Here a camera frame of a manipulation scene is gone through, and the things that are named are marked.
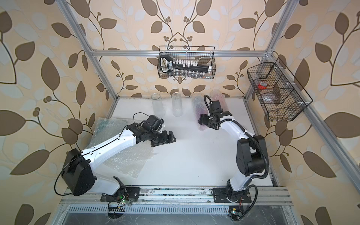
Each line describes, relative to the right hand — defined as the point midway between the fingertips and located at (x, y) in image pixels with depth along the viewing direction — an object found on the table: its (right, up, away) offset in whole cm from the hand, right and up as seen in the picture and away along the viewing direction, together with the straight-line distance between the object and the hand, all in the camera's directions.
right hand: (203, 122), depth 92 cm
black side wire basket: (+40, +15, -19) cm, 47 cm away
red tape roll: (+33, +22, -12) cm, 41 cm away
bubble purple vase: (-2, +10, +11) cm, 15 cm away
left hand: (-21, -9, -13) cm, 27 cm away
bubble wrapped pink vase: (+13, +20, +19) cm, 30 cm away
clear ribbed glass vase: (-32, +9, +13) cm, 36 cm away
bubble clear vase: (-18, +9, +12) cm, 23 cm away
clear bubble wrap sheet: (-66, -5, +2) cm, 66 cm away
